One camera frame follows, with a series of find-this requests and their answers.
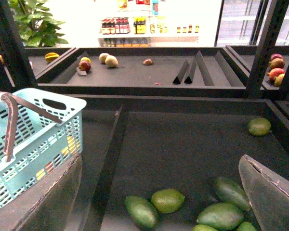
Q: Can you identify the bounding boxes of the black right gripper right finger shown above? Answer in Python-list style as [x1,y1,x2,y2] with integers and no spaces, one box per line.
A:
[238,155,289,231]

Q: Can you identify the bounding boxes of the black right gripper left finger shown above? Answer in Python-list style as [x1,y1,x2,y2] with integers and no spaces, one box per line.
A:
[0,154,82,231]

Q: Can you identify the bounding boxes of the light blue plastic basket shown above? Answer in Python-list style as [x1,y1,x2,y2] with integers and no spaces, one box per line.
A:
[0,88,87,209]

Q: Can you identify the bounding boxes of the brown basket handle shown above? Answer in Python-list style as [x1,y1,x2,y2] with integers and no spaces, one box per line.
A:
[0,91,62,162]

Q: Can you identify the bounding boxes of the green avocado right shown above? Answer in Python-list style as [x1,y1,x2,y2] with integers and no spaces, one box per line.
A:
[213,177,251,211]

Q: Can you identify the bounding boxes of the green avocado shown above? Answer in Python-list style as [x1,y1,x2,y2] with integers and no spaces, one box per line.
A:
[124,195,158,229]
[213,177,251,211]

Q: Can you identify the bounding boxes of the green lime large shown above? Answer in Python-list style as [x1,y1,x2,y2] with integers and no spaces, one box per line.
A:
[197,203,244,231]

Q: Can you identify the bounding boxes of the green lime far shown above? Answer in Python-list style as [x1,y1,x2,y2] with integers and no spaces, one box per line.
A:
[248,117,271,136]

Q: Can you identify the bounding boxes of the green avocado left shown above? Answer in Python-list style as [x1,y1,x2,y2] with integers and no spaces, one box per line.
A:
[124,195,158,229]

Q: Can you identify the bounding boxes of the green lime centre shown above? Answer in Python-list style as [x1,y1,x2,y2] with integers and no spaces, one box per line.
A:
[150,188,185,214]

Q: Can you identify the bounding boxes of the black tray divider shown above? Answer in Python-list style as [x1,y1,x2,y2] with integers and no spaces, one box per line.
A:
[195,51,214,87]

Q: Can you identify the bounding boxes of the green potted plant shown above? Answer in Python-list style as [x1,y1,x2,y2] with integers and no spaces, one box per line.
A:
[8,0,68,48]

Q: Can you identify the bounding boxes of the glass door refrigerator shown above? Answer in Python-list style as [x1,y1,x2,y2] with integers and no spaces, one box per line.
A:
[214,0,289,47]

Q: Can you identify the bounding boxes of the bottle shelf display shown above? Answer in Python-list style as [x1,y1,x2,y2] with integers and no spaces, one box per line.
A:
[97,0,200,48]

